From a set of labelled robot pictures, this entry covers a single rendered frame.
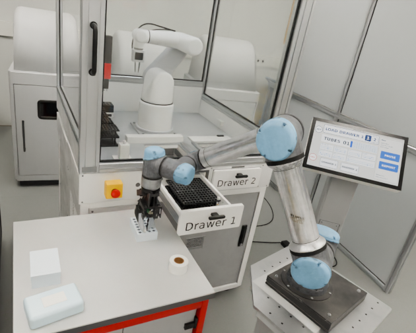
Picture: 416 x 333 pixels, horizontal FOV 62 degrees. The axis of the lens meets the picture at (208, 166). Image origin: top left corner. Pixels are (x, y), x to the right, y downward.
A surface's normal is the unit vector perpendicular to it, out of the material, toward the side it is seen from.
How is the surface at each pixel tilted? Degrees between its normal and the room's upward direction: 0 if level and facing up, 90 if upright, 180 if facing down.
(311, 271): 94
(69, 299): 0
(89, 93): 90
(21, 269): 0
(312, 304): 3
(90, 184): 90
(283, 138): 81
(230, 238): 90
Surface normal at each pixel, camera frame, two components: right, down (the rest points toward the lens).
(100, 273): 0.16, -0.90
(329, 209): -0.25, 0.36
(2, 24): 0.36, 0.43
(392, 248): -0.92, 0.01
